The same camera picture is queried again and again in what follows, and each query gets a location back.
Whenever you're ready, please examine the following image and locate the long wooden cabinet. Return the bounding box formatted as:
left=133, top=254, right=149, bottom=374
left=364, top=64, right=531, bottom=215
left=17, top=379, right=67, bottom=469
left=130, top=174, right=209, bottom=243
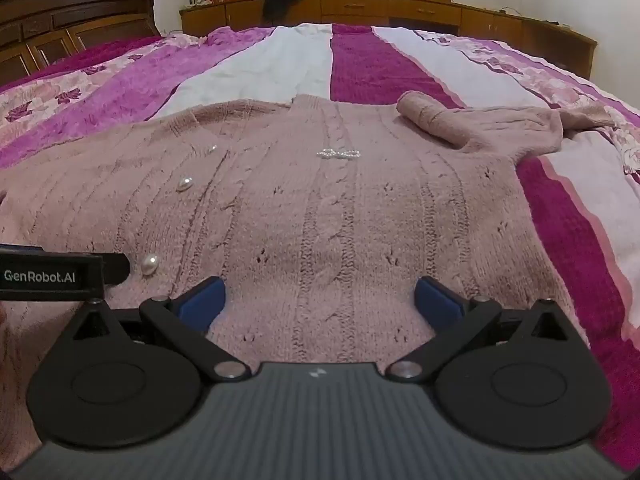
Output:
left=179, top=0, right=599, bottom=81

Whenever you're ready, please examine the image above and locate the dark wooden headboard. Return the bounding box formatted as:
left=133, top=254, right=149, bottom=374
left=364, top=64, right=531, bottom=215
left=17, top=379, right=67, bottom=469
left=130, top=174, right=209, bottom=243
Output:
left=0, top=0, right=162, bottom=89

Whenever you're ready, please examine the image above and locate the magenta striped floral blanket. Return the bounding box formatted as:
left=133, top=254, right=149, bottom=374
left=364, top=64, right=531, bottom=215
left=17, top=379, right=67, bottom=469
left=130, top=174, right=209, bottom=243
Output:
left=0, top=24, right=640, bottom=480

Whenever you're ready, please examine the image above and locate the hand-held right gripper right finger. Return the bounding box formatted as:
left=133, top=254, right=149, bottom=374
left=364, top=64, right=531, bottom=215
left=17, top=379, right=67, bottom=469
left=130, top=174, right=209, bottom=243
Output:
left=385, top=276, right=576, bottom=382

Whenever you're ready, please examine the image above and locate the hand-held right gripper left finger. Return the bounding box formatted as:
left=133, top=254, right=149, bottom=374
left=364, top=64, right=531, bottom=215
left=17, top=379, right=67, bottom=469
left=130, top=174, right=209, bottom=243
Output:
left=74, top=276, right=252, bottom=382

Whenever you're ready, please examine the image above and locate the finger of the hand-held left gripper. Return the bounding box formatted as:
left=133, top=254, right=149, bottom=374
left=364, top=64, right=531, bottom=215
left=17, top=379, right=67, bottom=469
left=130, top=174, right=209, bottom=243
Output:
left=102, top=253, right=132, bottom=287

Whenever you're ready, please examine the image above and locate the pink knitted sweater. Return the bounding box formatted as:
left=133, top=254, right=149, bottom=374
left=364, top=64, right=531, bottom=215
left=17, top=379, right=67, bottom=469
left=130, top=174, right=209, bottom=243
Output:
left=0, top=91, right=618, bottom=480

